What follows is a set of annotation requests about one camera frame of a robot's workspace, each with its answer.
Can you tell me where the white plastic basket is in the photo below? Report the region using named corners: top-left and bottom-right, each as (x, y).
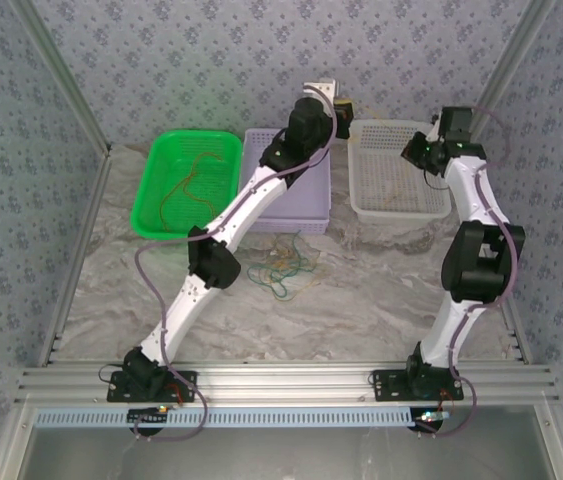
top-left (346, 118), bottom-right (453, 226)

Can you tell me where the thin green cable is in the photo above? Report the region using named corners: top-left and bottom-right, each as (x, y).
top-left (247, 259), bottom-right (295, 302)
top-left (265, 232), bottom-right (315, 281)

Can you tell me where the thin red cable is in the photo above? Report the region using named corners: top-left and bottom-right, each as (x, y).
top-left (160, 167), bottom-right (197, 232)
top-left (180, 152), bottom-right (228, 221)

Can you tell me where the purple plastic basket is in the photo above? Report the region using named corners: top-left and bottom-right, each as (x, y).
top-left (234, 127), bottom-right (332, 236)

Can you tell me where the green plastic basket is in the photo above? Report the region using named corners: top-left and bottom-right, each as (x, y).
top-left (130, 128), bottom-right (244, 245)

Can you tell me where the black controller board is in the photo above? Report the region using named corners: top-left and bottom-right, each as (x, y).
top-left (128, 407), bottom-right (170, 427)
top-left (413, 407), bottom-right (451, 434)

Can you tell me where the grey metal sheet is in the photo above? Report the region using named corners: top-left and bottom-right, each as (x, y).
top-left (23, 427), bottom-right (560, 480)

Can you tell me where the aluminium upright post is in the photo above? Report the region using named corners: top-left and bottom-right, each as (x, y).
top-left (454, 0), bottom-right (560, 152)
top-left (10, 0), bottom-right (113, 155)

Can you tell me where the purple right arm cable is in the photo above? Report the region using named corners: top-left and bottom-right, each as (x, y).
top-left (413, 104), bottom-right (521, 440)

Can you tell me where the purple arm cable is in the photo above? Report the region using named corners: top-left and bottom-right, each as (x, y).
top-left (133, 84), bottom-right (338, 445)
top-left (413, 104), bottom-right (521, 440)

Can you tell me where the aluminium side rail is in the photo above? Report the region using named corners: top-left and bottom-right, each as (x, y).
top-left (35, 142), bottom-right (115, 369)
top-left (453, 139), bottom-right (535, 366)

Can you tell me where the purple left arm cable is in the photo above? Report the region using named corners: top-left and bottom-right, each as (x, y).
top-left (133, 84), bottom-right (338, 445)

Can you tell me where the aluminium mounting rail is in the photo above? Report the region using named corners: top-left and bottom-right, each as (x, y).
top-left (15, 360), bottom-right (560, 407)

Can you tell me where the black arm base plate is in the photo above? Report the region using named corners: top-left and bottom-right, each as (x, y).
top-left (106, 368), bottom-right (198, 404)
top-left (372, 368), bottom-right (464, 403)

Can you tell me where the pale blue slotted cable duct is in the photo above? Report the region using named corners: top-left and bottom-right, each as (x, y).
top-left (35, 405), bottom-right (415, 430)

